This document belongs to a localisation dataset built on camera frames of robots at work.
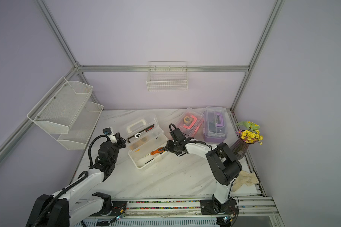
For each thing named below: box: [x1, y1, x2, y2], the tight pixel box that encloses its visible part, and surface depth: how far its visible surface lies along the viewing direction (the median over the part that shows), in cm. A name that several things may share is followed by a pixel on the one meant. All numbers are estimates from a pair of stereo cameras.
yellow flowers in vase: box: [230, 121, 264, 160], surface depth 78 cm
